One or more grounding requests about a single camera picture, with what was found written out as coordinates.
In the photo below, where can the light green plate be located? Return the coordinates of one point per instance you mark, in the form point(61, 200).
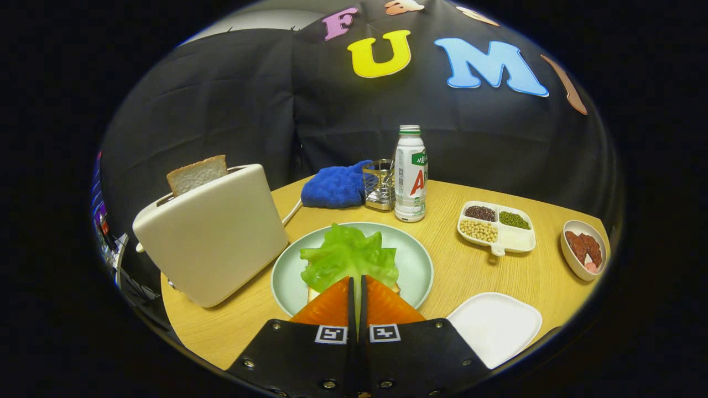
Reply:
point(415, 260)

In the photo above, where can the pile of green beans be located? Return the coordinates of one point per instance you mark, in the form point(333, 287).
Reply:
point(514, 220)

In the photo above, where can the white square plate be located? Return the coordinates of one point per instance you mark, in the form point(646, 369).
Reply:
point(492, 326)

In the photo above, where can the pile of yellow soybeans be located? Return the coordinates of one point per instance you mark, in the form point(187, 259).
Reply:
point(478, 231)

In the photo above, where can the toasted bread slice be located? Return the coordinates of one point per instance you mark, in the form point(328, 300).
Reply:
point(196, 174)

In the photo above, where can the black backdrop cloth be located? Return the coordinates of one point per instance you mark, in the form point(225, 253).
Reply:
point(221, 110)

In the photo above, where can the white round plate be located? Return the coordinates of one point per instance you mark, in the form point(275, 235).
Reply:
point(569, 261)

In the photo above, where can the white divided dish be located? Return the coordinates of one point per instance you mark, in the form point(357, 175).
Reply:
point(517, 240)

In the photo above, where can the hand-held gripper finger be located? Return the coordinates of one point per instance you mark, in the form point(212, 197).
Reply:
point(363, 309)
point(352, 309)

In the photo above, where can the red meat piece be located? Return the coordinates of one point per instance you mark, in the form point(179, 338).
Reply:
point(593, 249)
point(576, 246)

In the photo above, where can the blue fluffy cloth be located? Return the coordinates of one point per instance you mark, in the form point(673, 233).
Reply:
point(334, 188)

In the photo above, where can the white toaster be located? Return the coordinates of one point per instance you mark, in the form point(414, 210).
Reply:
point(215, 243)

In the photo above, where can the green lettuce leaf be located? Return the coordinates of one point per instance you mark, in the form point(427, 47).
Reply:
point(345, 257)

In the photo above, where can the white drink bottle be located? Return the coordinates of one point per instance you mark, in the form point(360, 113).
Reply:
point(409, 204)

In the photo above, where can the white bread slice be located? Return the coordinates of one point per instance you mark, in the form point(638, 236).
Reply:
point(311, 294)

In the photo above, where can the pale ham slice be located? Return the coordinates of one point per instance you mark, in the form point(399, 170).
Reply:
point(591, 266)

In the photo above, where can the pile of dark red beans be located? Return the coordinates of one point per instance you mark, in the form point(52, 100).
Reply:
point(480, 213)

